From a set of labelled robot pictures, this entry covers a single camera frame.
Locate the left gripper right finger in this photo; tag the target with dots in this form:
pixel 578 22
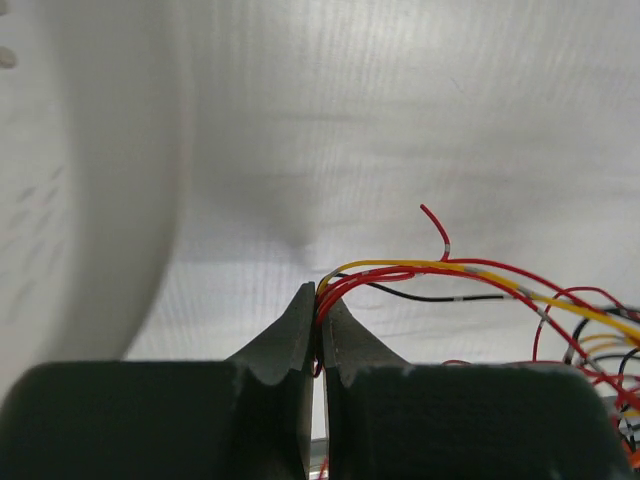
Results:
pixel 391 419

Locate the front-left white perforated basket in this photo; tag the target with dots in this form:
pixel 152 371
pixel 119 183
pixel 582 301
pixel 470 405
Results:
pixel 96 139

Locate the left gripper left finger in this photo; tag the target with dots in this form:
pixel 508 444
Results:
pixel 246 417

